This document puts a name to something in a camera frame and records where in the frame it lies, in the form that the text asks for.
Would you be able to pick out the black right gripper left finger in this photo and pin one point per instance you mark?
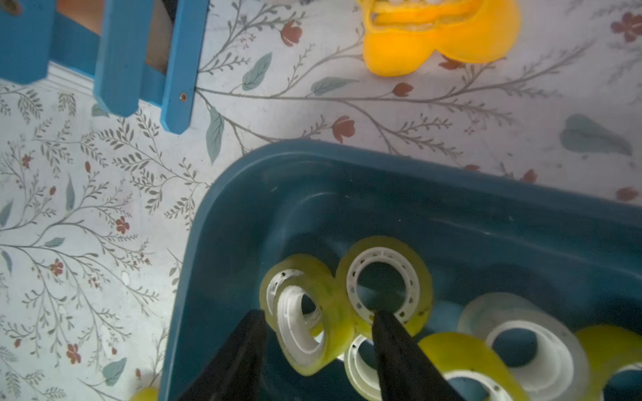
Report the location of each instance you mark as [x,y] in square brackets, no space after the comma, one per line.
[234,373]

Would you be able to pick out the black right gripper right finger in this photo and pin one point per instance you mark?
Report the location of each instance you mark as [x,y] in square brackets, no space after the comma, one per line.
[404,371]

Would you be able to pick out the green patterned tape roll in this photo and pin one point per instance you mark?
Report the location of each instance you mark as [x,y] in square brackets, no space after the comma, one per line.
[363,378]

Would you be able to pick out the large yellow tape roll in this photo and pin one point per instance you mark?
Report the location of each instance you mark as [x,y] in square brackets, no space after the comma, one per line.
[383,273]

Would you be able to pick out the clear transparent tape roll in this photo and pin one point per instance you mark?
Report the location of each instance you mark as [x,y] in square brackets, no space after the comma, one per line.
[541,352]

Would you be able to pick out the teal plastic storage box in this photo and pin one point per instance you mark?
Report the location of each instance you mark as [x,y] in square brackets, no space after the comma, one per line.
[578,258]

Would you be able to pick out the white and blue toy crib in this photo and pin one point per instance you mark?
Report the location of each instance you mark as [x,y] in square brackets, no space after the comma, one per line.
[122,52]

